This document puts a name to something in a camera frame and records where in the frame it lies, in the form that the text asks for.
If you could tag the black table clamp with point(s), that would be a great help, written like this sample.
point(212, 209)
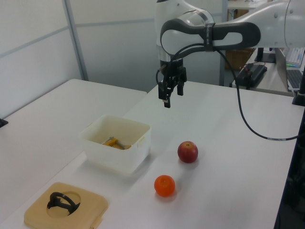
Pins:
point(3, 122)

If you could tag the silver laptop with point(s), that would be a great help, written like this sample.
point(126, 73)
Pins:
point(294, 78)

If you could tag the black electronic box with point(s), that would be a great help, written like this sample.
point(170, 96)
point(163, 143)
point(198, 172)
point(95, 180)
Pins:
point(252, 74)

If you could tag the brown cardboard box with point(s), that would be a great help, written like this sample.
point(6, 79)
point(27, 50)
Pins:
point(238, 58)

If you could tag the white plastic container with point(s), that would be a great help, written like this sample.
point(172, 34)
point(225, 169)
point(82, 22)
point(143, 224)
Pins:
point(112, 158)

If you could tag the beige container lid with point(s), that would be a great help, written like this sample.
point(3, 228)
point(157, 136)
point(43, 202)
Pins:
point(93, 205)

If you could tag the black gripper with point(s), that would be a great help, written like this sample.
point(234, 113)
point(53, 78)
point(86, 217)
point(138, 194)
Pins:
point(172, 70)

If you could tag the yellow toy in container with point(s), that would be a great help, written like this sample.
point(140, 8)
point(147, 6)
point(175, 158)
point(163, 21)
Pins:
point(111, 142)

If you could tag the red toy apple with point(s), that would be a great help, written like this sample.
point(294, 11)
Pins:
point(187, 152)

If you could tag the dark vertical frame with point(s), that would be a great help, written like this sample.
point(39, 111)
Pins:
point(291, 190)

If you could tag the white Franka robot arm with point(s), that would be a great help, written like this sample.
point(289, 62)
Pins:
point(267, 26)

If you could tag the orange toy fruit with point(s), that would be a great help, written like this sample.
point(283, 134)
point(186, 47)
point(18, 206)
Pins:
point(164, 186)

